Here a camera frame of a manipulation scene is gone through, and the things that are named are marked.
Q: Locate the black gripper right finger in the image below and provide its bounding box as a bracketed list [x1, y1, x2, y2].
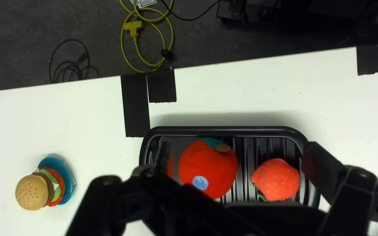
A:
[302, 142, 378, 236]

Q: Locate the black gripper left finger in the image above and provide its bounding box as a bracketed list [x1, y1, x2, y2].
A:
[66, 169, 208, 236]

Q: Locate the red tomato plush toy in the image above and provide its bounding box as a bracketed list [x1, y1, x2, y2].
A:
[167, 138, 239, 200]

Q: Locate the black plastic tray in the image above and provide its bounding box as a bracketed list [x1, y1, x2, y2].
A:
[140, 126, 321, 209]

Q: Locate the small orange-red plush fruit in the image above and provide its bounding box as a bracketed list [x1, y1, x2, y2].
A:
[251, 159, 301, 202]

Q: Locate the toy hamburger on blue plate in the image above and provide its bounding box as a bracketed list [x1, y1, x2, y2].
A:
[15, 156, 77, 211]

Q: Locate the black table clamp bracket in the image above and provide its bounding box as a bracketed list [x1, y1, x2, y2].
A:
[121, 70, 178, 138]

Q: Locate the black coiled cable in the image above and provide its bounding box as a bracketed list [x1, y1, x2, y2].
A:
[49, 38, 102, 84]

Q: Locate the yellow cable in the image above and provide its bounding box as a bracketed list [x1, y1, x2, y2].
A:
[119, 0, 176, 75]

